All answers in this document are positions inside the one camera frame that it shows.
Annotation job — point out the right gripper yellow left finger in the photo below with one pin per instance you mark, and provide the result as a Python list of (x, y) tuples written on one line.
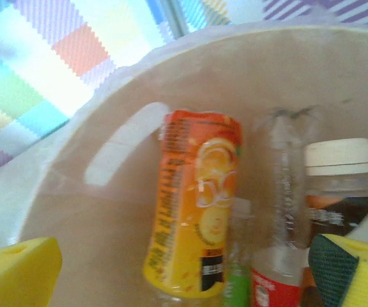
[(14, 275)]

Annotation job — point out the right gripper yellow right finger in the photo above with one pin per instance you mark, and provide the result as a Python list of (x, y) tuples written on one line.
[(337, 272)]

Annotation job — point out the clear bottle red label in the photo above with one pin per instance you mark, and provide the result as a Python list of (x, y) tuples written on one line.
[(276, 288)]

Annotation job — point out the slender clear plastic bottle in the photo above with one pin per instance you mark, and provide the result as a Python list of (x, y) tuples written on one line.
[(286, 192)]

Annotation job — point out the green label plastic bottle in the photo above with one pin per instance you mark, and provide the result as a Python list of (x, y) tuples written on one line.
[(238, 284)]

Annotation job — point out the brown label bottle white cap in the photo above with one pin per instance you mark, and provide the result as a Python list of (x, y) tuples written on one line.
[(337, 153)]

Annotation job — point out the orange yellow label juice bottle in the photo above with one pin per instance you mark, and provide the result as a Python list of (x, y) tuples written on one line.
[(184, 208)]

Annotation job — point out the beige plastic bin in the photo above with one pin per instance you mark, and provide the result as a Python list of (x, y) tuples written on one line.
[(267, 64)]

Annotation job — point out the right aluminium frame post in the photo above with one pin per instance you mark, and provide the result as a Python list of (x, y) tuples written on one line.
[(177, 16)]

